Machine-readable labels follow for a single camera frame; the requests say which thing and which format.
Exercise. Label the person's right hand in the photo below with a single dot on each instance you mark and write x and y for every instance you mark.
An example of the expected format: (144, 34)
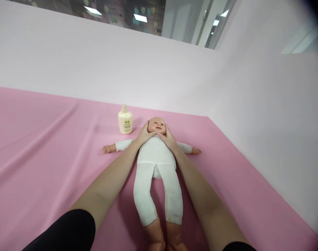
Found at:
(168, 139)

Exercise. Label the person's left hand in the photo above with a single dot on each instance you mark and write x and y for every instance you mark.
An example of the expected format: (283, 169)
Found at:
(143, 135)

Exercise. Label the cream lotion pump bottle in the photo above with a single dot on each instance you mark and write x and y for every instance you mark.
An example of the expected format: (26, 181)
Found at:
(125, 121)

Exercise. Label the pink cloth sheet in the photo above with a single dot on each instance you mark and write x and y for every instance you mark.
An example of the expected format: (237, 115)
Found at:
(43, 162)

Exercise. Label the window with glass panes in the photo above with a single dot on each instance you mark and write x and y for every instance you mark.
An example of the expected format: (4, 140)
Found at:
(138, 15)

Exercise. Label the baby doll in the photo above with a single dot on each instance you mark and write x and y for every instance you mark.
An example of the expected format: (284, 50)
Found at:
(158, 167)

